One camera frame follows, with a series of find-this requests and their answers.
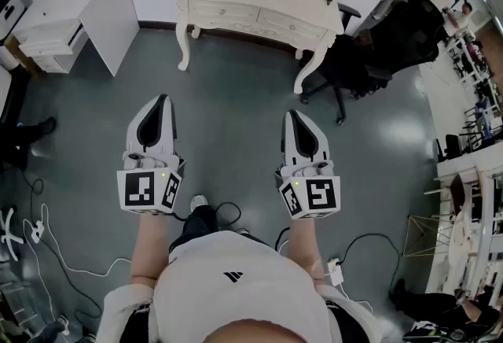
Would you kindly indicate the person's black trouser leg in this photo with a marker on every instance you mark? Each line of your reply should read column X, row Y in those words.
column 200, row 223

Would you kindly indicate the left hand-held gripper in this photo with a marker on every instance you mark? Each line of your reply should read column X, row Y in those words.
column 137, row 188

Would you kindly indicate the white desk drawer with knob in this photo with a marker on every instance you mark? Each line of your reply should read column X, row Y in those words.
column 204, row 11
column 275, row 23

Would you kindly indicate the person's white shirt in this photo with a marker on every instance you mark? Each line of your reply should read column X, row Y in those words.
column 236, row 294

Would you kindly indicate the white and black printer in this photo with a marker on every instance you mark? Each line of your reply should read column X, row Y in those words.
column 12, row 11

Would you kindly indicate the person's right forearm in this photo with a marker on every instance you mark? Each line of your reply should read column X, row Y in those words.
column 304, row 247

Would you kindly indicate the black office chair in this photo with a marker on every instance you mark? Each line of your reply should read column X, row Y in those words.
column 408, row 38

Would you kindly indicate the white power adapter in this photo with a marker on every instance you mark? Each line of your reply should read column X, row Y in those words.
column 335, row 272

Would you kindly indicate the white chair base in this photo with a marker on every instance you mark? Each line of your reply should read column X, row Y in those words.
column 9, row 237

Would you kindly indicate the white power strip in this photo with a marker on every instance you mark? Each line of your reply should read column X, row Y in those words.
column 37, row 232

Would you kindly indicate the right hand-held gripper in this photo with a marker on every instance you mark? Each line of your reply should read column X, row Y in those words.
column 322, row 196

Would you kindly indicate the person's left forearm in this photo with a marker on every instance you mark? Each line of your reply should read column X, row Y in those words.
column 151, row 243

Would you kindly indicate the white work table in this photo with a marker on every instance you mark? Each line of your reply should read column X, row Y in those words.
column 463, row 162

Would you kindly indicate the person's white shoe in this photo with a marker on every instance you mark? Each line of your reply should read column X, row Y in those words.
column 198, row 200

